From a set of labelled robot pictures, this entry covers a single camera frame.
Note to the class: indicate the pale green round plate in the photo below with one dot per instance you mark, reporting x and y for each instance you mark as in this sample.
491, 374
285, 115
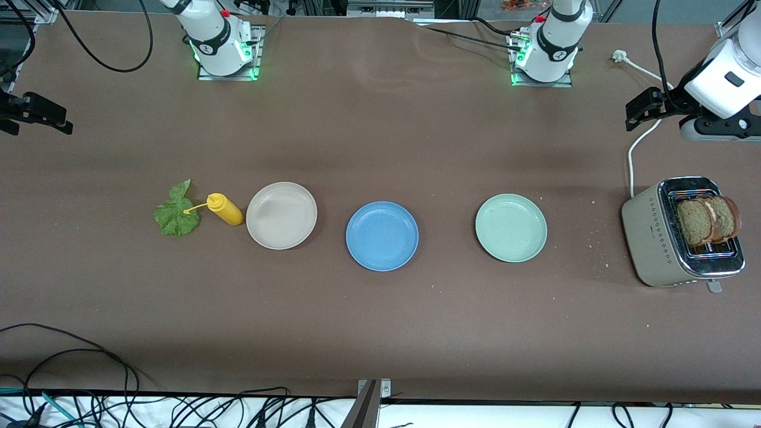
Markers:
511, 227

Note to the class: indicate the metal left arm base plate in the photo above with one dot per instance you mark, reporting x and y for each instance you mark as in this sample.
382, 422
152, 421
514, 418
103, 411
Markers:
565, 84

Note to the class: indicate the beige round plate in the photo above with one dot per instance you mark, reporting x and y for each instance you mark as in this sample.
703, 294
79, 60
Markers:
281, 215

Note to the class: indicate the dark metal pole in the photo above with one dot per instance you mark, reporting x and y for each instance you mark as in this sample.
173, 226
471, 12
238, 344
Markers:
364, 413

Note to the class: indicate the brown bread slice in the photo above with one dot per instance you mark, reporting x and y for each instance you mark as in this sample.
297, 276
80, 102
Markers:
692, 223
726, 217

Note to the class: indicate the aluminium frame rail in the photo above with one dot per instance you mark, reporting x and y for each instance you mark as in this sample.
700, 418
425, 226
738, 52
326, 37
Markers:
389, 9
46, 15
725, 30

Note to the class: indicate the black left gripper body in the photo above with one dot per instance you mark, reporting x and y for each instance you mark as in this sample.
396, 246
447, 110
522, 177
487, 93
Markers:
676, 101

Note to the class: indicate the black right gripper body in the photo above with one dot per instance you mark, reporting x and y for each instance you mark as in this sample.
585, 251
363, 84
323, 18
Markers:
8, 108

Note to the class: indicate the blue round plate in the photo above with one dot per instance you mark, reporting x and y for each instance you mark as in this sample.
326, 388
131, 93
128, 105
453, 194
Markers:
381, 236

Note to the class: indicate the orange packaged item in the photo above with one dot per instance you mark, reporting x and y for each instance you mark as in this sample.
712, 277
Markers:
517, 5

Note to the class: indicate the beige chrome-topped toaster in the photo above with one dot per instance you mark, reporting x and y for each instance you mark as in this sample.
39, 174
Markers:
651, 238

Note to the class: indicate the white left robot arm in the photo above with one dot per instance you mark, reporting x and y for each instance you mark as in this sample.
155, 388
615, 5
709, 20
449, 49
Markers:
553, 41

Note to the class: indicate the silver table edge bracket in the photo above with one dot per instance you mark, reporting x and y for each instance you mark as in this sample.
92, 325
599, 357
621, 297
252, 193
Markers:
385, 389

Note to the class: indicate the yellow mustard squeeze bottle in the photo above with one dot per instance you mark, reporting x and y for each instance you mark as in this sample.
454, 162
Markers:
226, 211

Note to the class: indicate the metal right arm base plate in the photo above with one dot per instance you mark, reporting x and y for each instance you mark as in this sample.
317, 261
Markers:
258, 53

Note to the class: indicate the green lettuce leaf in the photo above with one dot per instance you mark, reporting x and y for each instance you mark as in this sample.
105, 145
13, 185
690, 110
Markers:
175, 217

